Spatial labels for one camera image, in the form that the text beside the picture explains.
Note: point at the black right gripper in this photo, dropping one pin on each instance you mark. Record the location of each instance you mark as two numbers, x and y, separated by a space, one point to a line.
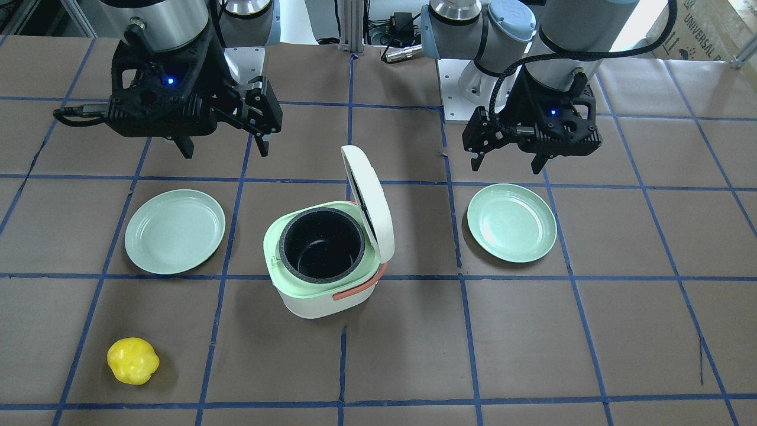
232 74

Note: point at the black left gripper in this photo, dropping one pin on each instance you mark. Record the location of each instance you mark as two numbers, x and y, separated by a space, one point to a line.
512 102

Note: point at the white rice cooker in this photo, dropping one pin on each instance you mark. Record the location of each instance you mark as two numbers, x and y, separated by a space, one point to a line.
328 258

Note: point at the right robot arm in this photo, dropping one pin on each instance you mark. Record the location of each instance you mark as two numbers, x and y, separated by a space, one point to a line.
243 29

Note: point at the green plate robot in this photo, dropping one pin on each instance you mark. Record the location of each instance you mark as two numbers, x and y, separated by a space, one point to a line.
174 232
512 223

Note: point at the black power adapter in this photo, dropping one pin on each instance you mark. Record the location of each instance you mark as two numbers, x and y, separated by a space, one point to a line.
401 24

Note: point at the cardboard box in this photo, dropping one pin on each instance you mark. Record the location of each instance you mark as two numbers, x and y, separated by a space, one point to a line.
709 30

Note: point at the yellow toy bell pepper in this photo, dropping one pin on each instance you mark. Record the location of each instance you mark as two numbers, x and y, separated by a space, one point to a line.
132 360

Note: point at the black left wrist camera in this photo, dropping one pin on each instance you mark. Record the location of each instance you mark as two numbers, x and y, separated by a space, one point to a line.
566 134

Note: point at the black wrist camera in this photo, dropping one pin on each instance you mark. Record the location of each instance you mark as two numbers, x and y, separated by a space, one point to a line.
146 112
566 134

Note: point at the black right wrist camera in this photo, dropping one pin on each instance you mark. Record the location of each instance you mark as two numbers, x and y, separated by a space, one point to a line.
146 112

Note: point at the aluminium frame post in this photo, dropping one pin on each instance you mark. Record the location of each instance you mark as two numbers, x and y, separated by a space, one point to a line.
352 25

